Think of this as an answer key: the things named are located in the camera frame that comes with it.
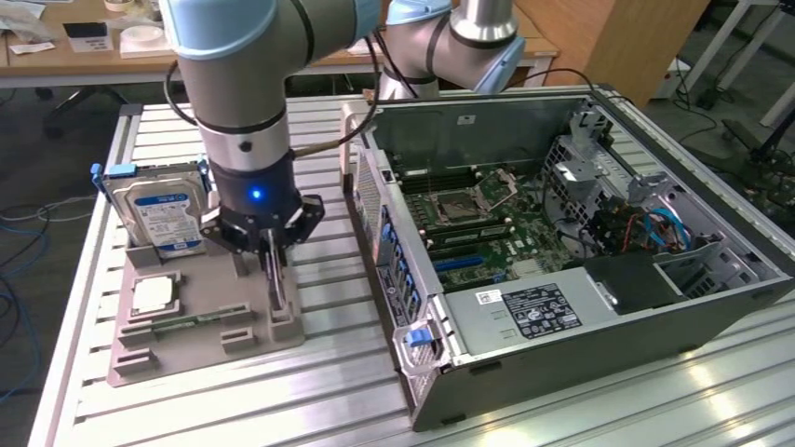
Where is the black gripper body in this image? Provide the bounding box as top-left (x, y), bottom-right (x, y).
top-left (208, 152), bottom-right (307, 239)

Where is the graphics card with metal bracket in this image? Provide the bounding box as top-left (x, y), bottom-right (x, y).
top-left (261, 227), bottom-right (295, 322)

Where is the hard disk in blue caddy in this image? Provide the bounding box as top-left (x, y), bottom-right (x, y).
top-left (89, 156), bottom-right (219, 260)

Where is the grey parts rack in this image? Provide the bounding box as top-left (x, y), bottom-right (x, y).
top-left (105, 204), bottom-right (307, 388)

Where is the silver CPU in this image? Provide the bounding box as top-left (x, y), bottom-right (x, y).
top-left (132, 277), bottom-right (176, 314)

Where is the green RAM stick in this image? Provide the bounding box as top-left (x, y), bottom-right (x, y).
top-left (148, 312), bottom-right (225, 332)

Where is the CPU socket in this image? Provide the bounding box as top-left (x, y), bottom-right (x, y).
top-left (433, 190), bottom-right (483, 223)

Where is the blue expansion slot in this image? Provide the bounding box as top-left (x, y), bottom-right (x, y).
top-left (432, 253), bottom-right (489, 274)

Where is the metal socket cover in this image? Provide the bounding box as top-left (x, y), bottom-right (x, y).
top-left (472, 169), bottom-right (520, 202)

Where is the green motherboard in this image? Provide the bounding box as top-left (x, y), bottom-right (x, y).
top-left (396, 162), bottom-right (597, 288)

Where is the grey power supply unit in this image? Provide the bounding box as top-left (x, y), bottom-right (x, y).
top-left (443, 267), bottom-right (623, 358)

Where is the black office chair base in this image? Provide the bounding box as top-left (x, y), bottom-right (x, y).
top-left (33, 81), bottom-right (188, 139)

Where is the white box with round dish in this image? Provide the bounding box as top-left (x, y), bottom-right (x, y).
top-left (119, 25), bottom-right (179, 60)

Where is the wooden desk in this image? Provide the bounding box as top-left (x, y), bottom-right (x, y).
top-left (0, 0), bottom-right (560, 102)

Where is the white box with black lid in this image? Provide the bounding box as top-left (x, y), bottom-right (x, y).
top-left (61, 21), bottom-right (117, 53)

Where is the metal drive cage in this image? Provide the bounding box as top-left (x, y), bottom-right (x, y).
top-left (539, 134), bottom-right (628, 224)

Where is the open dark grey PC case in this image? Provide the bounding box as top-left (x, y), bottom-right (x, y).
top-left (339, 83), bottom-right (795, 433)

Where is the wooden cabinet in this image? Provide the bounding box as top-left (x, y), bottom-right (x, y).
top-left (515, 0), bottom-right (713, 108)

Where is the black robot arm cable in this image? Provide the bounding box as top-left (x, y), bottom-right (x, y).
top-left (163, 27), bottom-right (424, 157)

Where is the white floor cable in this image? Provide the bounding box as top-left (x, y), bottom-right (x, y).
top-left (0, 195), bottom-right (100, 223)

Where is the blue floor cable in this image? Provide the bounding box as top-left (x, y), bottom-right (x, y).
top-left (0, 223), bottom-right (50, 401)

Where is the black cable behind case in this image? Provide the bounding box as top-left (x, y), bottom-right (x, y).
top-left (505, 68), bottom-right (601, 94)

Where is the orange wire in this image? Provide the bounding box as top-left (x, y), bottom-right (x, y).
top-left (620, 211), bottom-right (641, 252)

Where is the blue wire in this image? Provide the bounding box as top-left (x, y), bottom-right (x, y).
top-left (644, 207), bottom-right (695, 255)

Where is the white table frame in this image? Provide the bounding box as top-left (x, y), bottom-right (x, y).
top-left (679, 0), bottom-right (795, 128)

